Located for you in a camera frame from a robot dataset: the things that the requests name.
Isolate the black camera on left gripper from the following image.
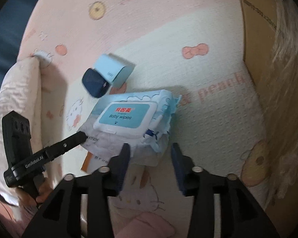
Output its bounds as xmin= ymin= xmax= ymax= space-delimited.
xmin=2 ymin=111 xmax=33 ymax=167

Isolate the cardboard box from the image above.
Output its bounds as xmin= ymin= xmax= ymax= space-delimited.
xmin=240 ymin=0 xmax=298 ymax=237

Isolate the person left hand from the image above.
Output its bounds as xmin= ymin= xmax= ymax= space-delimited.
xmin=16 ymin=177 xmax=53 ymax=206

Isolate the baby wipes pack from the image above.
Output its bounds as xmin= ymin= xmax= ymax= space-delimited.
xmin=79 ymin=90 xmax=181 ymax=167

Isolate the light blue glasses case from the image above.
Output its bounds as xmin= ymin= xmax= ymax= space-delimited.
xmin=93 ymin=53 xmax=135 ymax=89

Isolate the dark blue denim case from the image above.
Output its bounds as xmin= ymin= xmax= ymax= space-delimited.
xmin=82 ymin=68 xmax=110 ymax=98

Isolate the orange white small box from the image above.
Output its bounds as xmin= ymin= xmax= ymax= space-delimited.
xmin=81 ymin=152 xmax=109 ymax=174

